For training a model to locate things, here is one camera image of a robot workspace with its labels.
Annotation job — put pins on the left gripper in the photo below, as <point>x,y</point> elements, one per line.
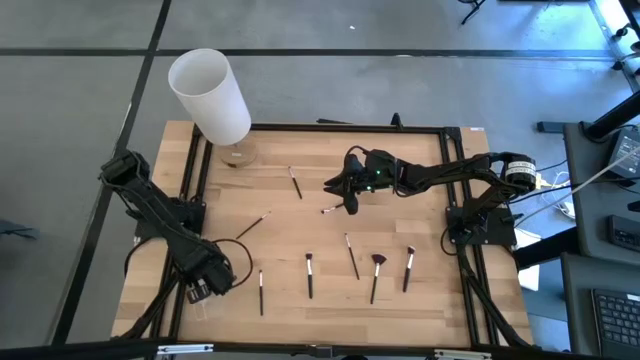
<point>218,276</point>

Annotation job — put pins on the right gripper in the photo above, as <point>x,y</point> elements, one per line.
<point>380,172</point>

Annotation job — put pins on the slim silver-ferrule makeup brush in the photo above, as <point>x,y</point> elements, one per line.
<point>330,209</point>
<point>352,257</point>

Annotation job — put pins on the short thin makeup brush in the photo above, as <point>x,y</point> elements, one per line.
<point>295,182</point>

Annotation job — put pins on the long thin liner makeup brush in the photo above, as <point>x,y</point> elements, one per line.
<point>252,226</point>

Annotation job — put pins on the fan makeup brush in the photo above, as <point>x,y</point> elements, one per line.
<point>378,258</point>

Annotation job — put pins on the maroon powder makeup brush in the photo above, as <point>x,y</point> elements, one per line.
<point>409,260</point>

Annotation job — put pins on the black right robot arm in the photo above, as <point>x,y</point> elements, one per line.
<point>450,172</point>

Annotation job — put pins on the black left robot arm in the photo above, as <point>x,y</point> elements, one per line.
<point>150,200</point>

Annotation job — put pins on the silver pen at left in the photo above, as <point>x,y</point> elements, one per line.
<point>260,295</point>

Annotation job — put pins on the black clamp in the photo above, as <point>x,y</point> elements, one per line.
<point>396,121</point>

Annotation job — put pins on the fluffy black-bristle makeup brush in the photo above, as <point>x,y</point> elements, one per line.
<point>309,265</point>

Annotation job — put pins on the white shade wooden-base lamp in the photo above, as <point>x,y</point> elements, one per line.
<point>210,100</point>

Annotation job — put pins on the white paper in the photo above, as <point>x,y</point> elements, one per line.
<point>527,275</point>

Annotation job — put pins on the grey desk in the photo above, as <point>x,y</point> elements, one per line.
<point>585,200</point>
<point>575,310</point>

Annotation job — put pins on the grey tablet device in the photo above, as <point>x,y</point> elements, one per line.
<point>625,155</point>

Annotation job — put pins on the black box device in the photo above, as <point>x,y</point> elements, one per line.
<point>625,234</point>

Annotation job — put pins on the computer keyboard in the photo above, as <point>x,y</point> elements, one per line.
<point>620,325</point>

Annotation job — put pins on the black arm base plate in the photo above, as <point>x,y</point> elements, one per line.
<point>197,207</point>
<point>495,232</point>

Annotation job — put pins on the aluminium bracket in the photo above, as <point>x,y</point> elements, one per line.
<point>462,355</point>
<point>185,349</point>

